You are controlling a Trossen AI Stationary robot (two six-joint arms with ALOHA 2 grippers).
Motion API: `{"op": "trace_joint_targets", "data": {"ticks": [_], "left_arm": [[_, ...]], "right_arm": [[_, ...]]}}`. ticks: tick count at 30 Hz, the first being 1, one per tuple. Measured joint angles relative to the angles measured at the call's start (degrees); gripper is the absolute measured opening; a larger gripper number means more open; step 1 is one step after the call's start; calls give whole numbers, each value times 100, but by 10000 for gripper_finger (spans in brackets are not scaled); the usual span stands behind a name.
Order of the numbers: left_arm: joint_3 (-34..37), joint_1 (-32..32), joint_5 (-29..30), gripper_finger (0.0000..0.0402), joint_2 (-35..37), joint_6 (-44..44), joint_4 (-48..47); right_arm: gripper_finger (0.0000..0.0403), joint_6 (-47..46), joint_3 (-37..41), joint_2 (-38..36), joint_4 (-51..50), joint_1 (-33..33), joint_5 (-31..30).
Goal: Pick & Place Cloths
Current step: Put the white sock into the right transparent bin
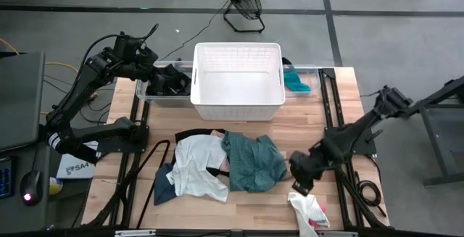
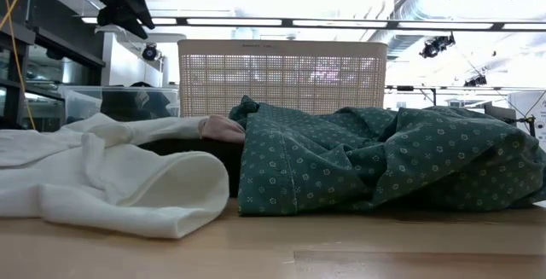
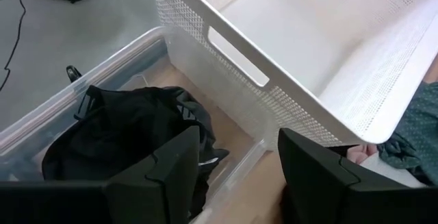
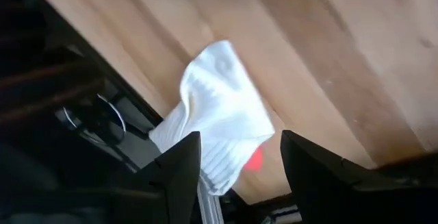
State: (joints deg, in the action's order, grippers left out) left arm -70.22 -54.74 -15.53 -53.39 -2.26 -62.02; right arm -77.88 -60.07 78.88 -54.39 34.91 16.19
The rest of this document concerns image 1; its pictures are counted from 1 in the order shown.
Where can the teal dotted shirt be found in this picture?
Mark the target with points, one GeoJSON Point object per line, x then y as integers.
{"type": "Point", "coordinates": [253, 161]}

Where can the black left frame rails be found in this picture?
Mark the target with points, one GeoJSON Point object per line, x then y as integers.
{"type": "Point", "coordinates": [127, 179]}

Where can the black front frame bar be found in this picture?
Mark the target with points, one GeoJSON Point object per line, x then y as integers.
{"type": "Point", "coordinates": [232, 233]}

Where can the clear plastic bin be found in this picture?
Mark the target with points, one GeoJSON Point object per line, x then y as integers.
{"type": "Point", "coordinates": [311, 77]}
{"type": "Point", "coordinates": [145, 97]}

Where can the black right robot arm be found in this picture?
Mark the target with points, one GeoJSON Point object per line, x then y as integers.
{"type": "Point", "coordinates": [355, 132]}

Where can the grey desk with keyboard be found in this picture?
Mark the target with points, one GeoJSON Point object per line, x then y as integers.
{"type": "Point", "coordinates": [21, 215]}

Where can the white t-shirt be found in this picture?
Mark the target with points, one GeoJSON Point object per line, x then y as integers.
{"type": "Point", "coordinates": [195, 161]}

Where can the yellow and blue ball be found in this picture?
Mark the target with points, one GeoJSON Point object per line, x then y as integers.
{"type": "Point", "coordinates": [55, 186]}

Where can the white sock pink accents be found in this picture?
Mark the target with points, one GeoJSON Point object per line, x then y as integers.
{"type": "Point", "coordinates": [308, 211]}

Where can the navy blue cloth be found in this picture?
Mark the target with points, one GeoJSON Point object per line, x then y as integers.
{"type": "Point", "coordinates": [163, 190]}

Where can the black computer mouse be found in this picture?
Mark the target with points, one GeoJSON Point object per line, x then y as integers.
{"type": "Point", "coordinates": [30, 188]}

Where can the white plastic laundry basket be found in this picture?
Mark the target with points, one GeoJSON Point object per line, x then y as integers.
{"type": "Point", "coordinates": [237, 88]}

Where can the black frame rails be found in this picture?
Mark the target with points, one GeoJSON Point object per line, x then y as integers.
{"type": "Point", "coordinates": [127, 179]}
{"type": "Point", "coordinates": [342, 193]}

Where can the grey metal stand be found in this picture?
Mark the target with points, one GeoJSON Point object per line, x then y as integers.
{"type": "Point", "coordinates": [438, 128]}

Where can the black fuzzy garment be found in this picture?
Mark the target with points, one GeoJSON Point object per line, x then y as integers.
{"type": "Point", "coordinates": [174, 73]}

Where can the backlit keyboard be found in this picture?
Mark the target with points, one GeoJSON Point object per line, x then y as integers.
{"type": "Point", "coordinates": [5, 177]}

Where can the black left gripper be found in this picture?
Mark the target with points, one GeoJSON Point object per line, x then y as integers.
{"type": "Point", "coordinates": [158, 83]}

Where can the teal sock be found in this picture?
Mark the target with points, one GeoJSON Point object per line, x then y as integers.
{"type": "Point", "coordinates": [295, 83]}

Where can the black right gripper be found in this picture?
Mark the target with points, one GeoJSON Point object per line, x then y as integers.
{"type": "Point", "coordinates": [306, 168]}

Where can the black right frame rails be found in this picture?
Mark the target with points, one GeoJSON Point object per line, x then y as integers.
{"type": "Point", "coordinates": [342, 193]}

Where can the white cardboard box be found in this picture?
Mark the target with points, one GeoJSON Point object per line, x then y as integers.
{"type": "Point", "coordinates": [74, 170]}

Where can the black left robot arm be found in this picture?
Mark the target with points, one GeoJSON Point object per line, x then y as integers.
{"type": "Point", "coordinates": [83, 81]}

